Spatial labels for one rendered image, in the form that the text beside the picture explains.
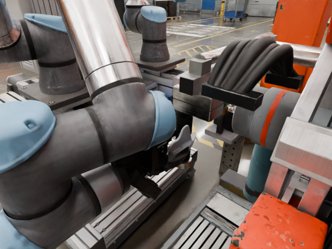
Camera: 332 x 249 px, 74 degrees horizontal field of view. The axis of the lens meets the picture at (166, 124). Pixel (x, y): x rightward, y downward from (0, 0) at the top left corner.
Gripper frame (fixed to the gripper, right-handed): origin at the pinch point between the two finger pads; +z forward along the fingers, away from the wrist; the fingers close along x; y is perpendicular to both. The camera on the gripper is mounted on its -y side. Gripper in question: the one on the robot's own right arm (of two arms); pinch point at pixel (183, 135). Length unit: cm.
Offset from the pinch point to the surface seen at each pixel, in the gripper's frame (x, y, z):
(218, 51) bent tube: -3.4, 18.1, 4.7
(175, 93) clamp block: 0.9, 10.7, -2.4
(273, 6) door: 398, -40, 1305
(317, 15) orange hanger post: -8, 21, 66
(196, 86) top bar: -4.2, 13.7, -3.1
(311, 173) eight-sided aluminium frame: -24.2, 11.2, -10.3
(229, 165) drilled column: 17, -73, 81
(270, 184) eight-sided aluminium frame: -20.8, 7.2, -10.2
